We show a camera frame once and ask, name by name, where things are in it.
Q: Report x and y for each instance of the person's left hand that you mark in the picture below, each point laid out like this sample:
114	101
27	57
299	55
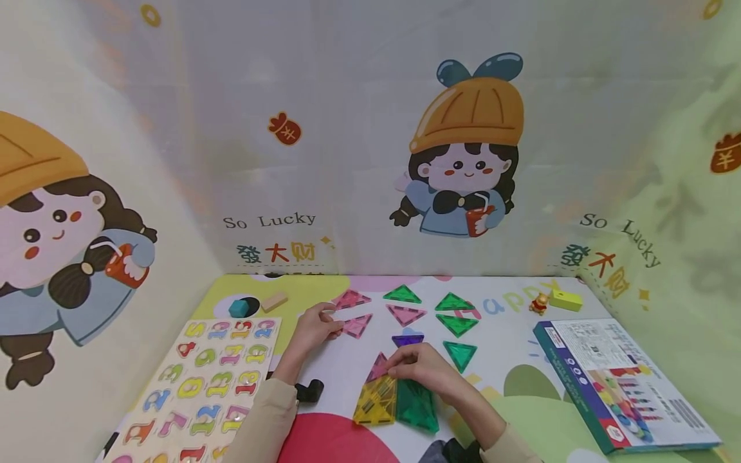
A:
311	331

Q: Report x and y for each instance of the person's right hand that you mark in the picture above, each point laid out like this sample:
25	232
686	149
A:
428	370

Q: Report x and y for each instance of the person's left fingers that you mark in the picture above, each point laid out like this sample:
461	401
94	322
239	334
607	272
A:
321	308

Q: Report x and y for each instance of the person's left thumb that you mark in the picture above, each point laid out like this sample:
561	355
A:
334	332

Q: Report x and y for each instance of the person's right fingers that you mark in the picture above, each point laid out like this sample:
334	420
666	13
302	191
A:
400	357

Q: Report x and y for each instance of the person's right thumb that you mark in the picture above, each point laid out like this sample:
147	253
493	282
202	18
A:
402	375

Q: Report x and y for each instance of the pink triangle magnetic tile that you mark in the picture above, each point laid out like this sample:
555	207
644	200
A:
406	314
358	325
378	369

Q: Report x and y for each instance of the person's left forearm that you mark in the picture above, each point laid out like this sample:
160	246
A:
263	418

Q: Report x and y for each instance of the person's right forearm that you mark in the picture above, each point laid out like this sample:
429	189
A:
492	427

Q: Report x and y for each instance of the purple triangle magnetic tile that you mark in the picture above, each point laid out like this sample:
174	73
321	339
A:
407	339

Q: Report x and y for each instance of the pink quadrilateral magnetic tile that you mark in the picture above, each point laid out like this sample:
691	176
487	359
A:
351	299

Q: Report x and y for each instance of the large green magnetic tile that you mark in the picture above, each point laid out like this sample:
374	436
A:
418	406

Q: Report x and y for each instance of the yellow magnetic tile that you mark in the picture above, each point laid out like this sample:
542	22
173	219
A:
375	402

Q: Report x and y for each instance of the beige wooden block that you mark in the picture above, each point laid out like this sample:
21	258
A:
274	301

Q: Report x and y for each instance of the green triangle magnetic tile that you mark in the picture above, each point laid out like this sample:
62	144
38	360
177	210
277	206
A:
402	295
461	354
458	323
454	302

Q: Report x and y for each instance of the black wrist band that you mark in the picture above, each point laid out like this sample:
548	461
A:
454	452
310	390

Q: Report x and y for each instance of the teal block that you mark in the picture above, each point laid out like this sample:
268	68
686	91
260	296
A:
238	308

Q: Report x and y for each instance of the wooden colourful number puzzle board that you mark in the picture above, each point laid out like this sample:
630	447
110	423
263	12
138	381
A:
200	386

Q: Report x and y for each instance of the small red yellow toy figure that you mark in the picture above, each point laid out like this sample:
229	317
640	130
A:
539	303

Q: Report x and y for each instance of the yellow block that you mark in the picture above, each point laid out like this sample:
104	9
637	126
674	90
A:
565	299

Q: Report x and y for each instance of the blue toy box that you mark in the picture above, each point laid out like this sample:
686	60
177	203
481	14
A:
622	386

